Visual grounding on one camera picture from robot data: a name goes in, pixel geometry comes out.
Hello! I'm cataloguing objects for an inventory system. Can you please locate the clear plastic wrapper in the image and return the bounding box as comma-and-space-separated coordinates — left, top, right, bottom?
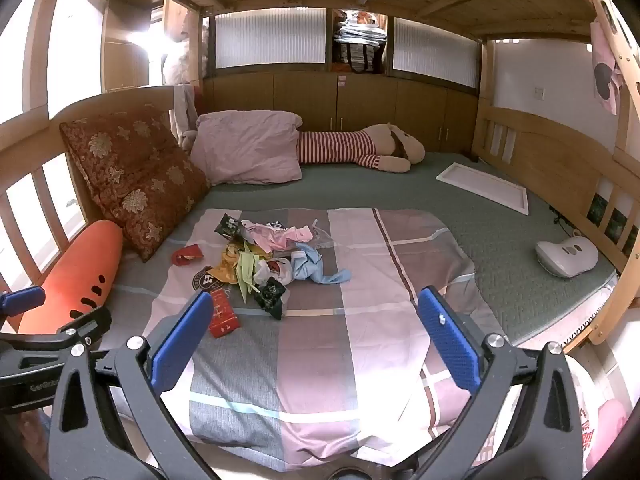
312, 220, 336, 249

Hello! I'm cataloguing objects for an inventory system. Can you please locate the striped plush toy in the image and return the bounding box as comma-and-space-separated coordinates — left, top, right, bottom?
297, 122, 427, 175

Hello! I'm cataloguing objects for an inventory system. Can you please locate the stack of folded clothes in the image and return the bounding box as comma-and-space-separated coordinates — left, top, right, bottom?
334, 10, 388, 43

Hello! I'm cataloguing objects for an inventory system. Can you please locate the white plastic bag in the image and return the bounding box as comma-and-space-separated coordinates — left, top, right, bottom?
255, 257, 293, 286

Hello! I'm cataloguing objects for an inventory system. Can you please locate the orange carrot plush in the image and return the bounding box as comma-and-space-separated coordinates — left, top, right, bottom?
17, 220, 125, 336

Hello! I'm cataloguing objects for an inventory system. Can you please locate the pink soft item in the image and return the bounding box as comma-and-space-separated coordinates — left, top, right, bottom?
585, 400, 628, 467

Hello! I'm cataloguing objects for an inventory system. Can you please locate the white flat board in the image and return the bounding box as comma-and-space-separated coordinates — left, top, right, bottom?
436, 161, 530, 217

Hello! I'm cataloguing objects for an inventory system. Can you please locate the wooden shelf unit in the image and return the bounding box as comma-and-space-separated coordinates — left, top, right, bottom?
82, 0, 166, 93

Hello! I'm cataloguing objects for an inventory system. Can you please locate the black cable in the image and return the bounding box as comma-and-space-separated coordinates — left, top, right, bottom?
547, 204, 581, 237

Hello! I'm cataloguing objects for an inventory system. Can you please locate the white red-printed bag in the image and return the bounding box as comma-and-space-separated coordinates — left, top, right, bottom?
564, 360, 601, 480

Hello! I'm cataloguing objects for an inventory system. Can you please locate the white handheld appliance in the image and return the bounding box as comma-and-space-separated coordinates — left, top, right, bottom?
535, 237, 600, 278

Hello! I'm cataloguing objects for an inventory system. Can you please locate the red packet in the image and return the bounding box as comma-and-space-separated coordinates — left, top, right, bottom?
209, 290, 240, 338

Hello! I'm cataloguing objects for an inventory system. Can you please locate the pink pillow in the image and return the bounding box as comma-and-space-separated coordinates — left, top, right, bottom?
190, 110, 304, 186

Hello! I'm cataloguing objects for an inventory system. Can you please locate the black green wrapper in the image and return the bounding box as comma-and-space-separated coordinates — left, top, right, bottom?
215, 214, 246, 238

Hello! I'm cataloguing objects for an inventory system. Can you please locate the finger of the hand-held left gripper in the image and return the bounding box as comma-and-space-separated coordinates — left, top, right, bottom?
0, 305, 112, 356
0, 285, 47, 318

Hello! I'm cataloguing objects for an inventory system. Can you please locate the pink wrapper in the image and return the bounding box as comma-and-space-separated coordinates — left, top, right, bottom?
250, 225, 313, 252

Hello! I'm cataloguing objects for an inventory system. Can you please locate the pink grey checked blanket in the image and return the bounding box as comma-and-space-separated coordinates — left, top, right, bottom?
102, 207, 506, 472

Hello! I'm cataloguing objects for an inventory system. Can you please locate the red floral pillow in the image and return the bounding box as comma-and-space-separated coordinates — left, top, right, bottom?
59, 107, 211, 262

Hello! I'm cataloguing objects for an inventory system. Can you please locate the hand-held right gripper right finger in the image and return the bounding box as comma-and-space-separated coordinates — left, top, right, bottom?
417, 286, 583, 480

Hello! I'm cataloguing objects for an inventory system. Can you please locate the wooden bunk bed frame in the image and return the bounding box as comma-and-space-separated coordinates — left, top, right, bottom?
0, 0, 640, 361

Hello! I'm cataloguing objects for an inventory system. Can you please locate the small red cloth piece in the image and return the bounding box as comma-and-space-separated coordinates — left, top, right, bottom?
172, 244, 203, 266

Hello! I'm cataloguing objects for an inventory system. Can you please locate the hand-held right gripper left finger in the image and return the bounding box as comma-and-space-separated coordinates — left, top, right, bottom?
47, 290, 216, 480

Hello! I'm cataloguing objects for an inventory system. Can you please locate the light grey hanging cloth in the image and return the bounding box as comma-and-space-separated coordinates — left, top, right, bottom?
169, 84, 200, 147

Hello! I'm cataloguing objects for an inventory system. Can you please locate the yellow wrapper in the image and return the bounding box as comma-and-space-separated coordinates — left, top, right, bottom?
212, 245, 261, 286

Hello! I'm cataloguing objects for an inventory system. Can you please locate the light blue wrapper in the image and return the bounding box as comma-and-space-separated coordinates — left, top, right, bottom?
291, 242, 353, 285

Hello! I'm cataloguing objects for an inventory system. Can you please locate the pink printed hanging cloth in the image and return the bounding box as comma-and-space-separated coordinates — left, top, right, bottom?
590, 17, 626, 116

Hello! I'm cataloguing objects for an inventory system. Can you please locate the striped bag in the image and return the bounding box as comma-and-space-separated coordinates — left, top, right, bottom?
340, 40, 383, 73

